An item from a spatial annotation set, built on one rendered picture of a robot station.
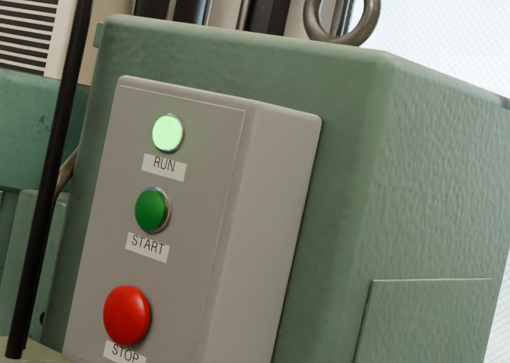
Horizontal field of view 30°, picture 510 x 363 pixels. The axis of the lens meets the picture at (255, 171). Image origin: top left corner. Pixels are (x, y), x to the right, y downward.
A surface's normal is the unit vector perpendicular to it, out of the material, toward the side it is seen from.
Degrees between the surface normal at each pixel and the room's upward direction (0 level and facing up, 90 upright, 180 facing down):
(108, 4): 90
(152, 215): 91
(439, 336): 90
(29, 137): 90
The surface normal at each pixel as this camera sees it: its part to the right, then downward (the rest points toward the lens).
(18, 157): 0.18, 0.09
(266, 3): -0.59, -0.08
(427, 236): 0.77, 0.20
